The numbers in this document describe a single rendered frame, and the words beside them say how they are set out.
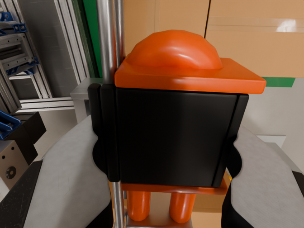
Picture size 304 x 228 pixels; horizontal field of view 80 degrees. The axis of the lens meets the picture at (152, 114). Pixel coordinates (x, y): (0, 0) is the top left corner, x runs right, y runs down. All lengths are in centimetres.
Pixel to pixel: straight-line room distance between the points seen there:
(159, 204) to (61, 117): 157
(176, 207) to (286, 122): 177
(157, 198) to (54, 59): 116
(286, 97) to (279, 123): 25
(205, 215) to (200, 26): 64
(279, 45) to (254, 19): 15
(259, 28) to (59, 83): 112
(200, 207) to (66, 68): 108
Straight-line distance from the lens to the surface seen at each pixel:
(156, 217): 20
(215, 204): 47
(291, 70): 100
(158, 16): 78
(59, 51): 126
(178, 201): 17
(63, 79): 131
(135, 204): 17
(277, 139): 196
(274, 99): 173
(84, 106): 87
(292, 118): 191
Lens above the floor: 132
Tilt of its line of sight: 61 degrees down
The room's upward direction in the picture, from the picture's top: 178 degrees counter-clockwise
